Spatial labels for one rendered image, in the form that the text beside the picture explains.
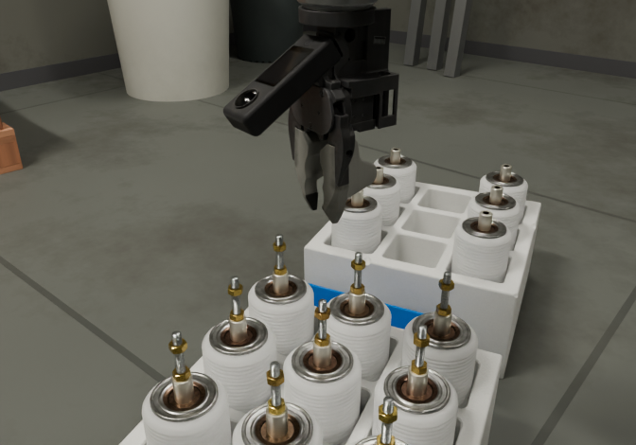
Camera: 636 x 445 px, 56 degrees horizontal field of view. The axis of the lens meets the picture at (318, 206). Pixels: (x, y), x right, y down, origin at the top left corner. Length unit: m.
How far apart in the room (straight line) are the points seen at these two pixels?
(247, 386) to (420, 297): 0.42
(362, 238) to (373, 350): 0.33
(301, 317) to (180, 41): 1.98
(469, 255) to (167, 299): 0.65
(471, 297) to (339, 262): 0.24
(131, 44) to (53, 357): 1.78
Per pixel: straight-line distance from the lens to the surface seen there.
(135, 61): 2.78
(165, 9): 2.67
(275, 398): 0.63
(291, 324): 0.85
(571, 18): 3.56
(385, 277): 1.08
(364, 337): 0.81
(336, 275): 1.12
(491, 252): 1.05
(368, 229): 1.10
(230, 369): 0.76
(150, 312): 1.30
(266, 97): 0.53
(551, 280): 1.45
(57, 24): 3.32
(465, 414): 0.81
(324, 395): 0.72
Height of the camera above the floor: 0.74
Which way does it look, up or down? 26 degrees down
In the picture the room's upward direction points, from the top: straight up
